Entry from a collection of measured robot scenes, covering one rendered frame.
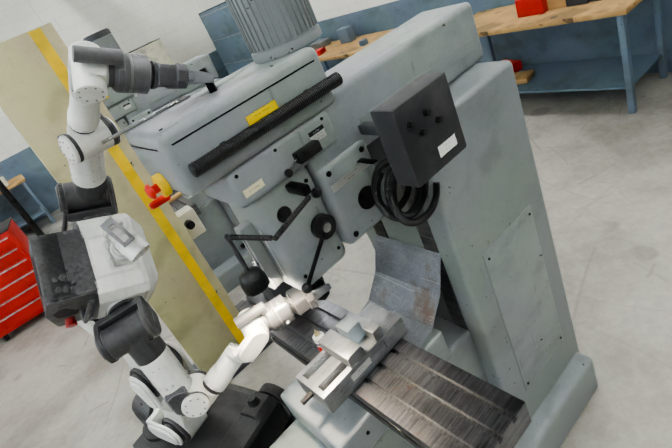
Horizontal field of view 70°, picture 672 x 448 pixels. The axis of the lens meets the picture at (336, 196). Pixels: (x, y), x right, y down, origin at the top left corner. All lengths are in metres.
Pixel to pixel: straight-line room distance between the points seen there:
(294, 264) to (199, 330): 2.11
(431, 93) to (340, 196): 0.38
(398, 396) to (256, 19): 1.08
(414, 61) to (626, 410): 1.74
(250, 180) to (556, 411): 1.62
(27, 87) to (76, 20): 7.60
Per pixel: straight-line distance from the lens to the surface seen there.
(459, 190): 1.50
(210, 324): 3.37
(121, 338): 1.44
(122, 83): 1.17
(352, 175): 1.33
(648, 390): 2.58
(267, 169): 1.18
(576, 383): 2.37
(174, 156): 1.07
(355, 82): 1.35
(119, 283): 1.47
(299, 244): 1.29
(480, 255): 1.65
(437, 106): 1.18
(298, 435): 1.81
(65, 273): 1.48
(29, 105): 2.88
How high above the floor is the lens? 2.07
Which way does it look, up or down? 26 degrees down
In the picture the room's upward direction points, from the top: 25 degrees counter-clockwise
